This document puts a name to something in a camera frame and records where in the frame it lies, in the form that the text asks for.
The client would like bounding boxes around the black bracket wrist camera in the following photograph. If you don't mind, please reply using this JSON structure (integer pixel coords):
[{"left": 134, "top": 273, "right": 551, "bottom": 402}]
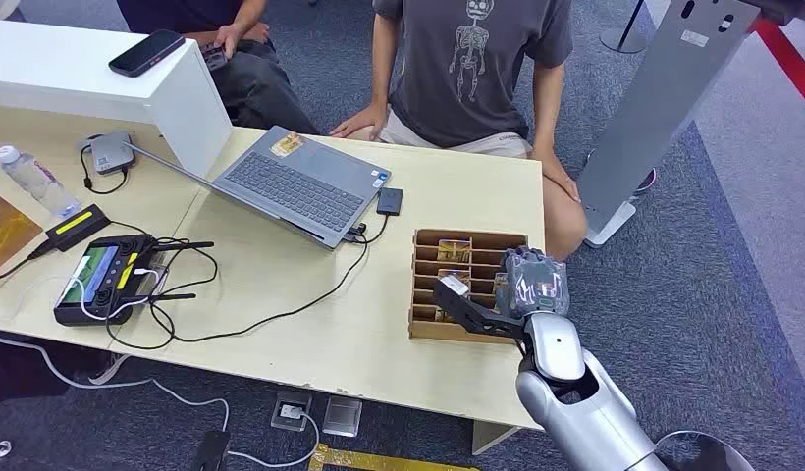
[{"left": 433, "top": 275, "right": 528, "bottom": 344}]

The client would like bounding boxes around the grey kiosk stand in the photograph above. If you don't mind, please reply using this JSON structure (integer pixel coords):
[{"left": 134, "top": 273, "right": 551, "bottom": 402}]
[{"left": 575, "top": 0, "right": 763, "bottom": 250}]

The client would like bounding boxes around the black remote controller with screen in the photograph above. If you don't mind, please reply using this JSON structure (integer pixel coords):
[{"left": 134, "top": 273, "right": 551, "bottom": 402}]
[{"left": 53, "top": 234, "right": 216, "bottom": 329}]

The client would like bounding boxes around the black smartphone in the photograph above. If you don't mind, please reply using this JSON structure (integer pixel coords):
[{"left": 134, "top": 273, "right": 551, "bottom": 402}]
[{"left": 107, "top": 28, "right": 188, "bottom": 79}]

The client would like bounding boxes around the brown cardboard sheet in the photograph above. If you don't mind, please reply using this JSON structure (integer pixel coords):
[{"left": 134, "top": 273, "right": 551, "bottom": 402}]
[{"left": 0, "top": 190, "right": 45, "bottom": 275}]

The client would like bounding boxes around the grey open laptop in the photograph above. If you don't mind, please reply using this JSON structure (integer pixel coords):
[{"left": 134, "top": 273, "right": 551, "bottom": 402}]
[{"left": 125, "top": 125, "right": 393, "bottom": 251}]

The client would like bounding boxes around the floor power socket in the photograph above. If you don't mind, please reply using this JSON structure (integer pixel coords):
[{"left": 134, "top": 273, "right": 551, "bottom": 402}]
[{"left": 269, "top": 389, "right": 313, "bottom": 434}]

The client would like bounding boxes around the white floor cable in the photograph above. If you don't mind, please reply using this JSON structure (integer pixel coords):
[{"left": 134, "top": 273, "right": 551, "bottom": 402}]
[{"left": 0, "top": 330, "right": 321, "bottom": 471}]

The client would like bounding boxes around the small black usb hub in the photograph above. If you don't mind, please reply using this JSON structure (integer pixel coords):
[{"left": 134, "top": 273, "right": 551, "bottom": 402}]
[{"left": 375, "top": 186, "right": 405, "bottom": 217}]

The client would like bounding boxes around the cardboard card holder box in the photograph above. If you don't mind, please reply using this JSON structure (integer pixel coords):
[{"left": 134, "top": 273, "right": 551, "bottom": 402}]
[{"left": 407, "top": 227, "right": 529, "bottom": 345}]

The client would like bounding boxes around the long black cable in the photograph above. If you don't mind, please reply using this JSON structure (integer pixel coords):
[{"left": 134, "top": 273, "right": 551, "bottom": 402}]
[{"left": 105, "top": 224, "right": 372, "bottom": 353}]

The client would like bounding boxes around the person's hand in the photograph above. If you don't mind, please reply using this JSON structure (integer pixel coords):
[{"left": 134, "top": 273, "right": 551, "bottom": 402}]
[{"left": 213, "top": 21, "right": 271, "bottom": 61}]

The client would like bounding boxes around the white desk partition box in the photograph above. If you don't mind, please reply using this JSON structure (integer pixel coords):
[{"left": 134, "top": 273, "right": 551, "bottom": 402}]
[{"left": 0, "top": 19, "right": 235, "bottom": 179}]

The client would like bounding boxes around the white controller cable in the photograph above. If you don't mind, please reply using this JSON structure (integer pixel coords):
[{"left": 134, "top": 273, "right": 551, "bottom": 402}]
[{"left": 15, "top": 255, "right": 164, "bottom": 323}]

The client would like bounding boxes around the clear plastic water bottle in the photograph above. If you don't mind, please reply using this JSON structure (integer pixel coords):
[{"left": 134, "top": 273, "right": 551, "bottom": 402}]
[{"left": 0, "top": 144, "right": 83, "bottom": 220}]

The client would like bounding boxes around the person's right hand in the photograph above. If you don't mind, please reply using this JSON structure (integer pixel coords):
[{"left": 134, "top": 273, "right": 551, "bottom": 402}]
[{"left": 329, "top": 103, "right": 389, "bottom": 143}]

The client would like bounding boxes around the black stanchion post base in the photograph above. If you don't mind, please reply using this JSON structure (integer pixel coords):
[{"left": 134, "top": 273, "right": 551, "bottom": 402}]
[{"left": 599, "top": 0, "right": 652, "bottom": 55}]

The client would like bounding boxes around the black box with yellow label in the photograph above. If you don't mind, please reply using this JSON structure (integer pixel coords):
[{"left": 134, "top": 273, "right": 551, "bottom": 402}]
[{"left": 44, "top": 203, "right": 112, "bottom": 253}]

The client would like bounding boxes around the person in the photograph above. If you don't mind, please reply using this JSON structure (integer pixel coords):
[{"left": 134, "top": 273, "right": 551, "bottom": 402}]
[
  {"left": 329, "top": 0, "right": 590, "bottom": 262},
  {"left": 115, "top": 0, "right": 321, "bottom": 136}
]

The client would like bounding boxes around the grey square adapter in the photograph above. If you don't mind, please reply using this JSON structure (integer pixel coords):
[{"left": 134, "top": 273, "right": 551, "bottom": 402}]
[{"left": 88, "top": 131, "right": 136, "bottom": 176}]

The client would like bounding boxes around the person's left hand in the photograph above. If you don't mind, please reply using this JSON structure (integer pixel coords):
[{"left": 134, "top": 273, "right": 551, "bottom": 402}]
[{"left": 529, "top": 145, "right": 582, "bottom": 203}]

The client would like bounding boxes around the small black handheld device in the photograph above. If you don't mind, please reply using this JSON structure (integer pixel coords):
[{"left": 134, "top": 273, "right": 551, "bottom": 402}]
[{"left": 199, "top": 41, "right": 230, "bottom": 72}]

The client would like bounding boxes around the black adapter cable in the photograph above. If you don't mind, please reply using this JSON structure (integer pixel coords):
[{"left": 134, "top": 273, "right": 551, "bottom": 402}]
[{"left": 79, "top": 142, "right": 131, "bottom": 197}]

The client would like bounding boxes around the yellow floor frame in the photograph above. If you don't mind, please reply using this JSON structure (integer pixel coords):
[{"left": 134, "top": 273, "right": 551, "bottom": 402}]
[{"left": 307, "top": 443, "right": 483, "bottom": 471}]

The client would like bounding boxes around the grey floor cover plate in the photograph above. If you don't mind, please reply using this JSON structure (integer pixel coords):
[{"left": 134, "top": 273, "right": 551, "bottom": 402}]
[{"left": 322, "top": 395, "right": 364, "bottom": 438}]

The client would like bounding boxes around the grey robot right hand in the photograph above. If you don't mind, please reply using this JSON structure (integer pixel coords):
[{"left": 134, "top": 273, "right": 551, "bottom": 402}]
[{"left": 493, "top": 245, "right": 571, "bottom": 321}]

